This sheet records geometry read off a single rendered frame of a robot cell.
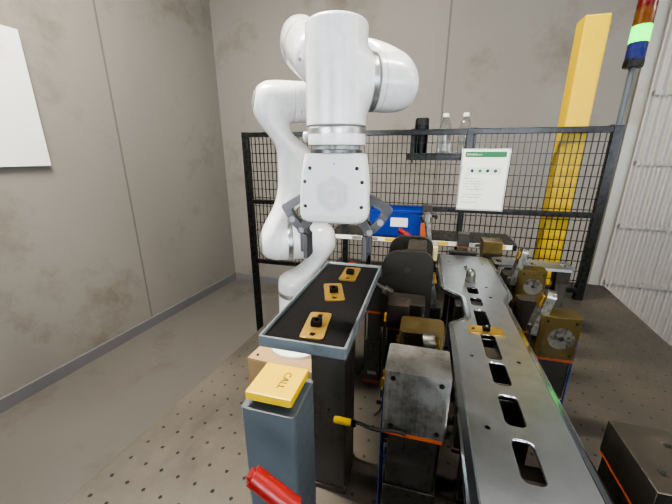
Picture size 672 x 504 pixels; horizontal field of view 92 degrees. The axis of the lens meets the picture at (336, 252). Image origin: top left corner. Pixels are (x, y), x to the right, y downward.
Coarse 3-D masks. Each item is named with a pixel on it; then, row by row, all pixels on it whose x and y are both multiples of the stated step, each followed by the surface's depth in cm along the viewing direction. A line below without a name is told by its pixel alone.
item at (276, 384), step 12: (264, 372) 42; (276, 372) 42; (288, 372) 42; (300, 372) 42; (252, 384) 39; (264, 384) 39; (276, 384) 39; (288, 384) 39; (300, 384) 40; (252, 396) 38; (264, 396) 38; (276, 396) 38; (288, 396) 38
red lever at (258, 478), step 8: (256, 472) 31; (264, 472) 31; (248, 480) 31; (256, 480) 31; (264, 480) 31; (272, 480) 31; (256, 488) 31; (264, 488) 31; (272, 488) 31; (280, 488) 31; (288, 488) 32; (264, 496) 31; (272, 496) 30; (280, 496) 31; (288, 496) 31; (296, 496) 31
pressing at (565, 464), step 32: (448, 256) 141; (448, 288) 107; (480, 288) 107; (512, 320) 87; (480, 352) 73; (512, 352) 73; (480, 384) 63; (512, 384) 63; (544, 384) 63; (480, 416) 55; (544, 416) 55; (480, 448) 49; (512, 448) 49; (544, 448) 49; (576, 448) 49; (480, 480) 44; (512, 480) 44; (544, 480) 45; (576, 480) 44
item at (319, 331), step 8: (312, 312) 57; (320, 312) 57; (312, 320) 52; (320, 320) 52; (328, 320) 54; (304, 328) 52; (312, 328) 52; (320, 328) 52; (304, 336) 49; (312, 336) 49; (320, 336) 49
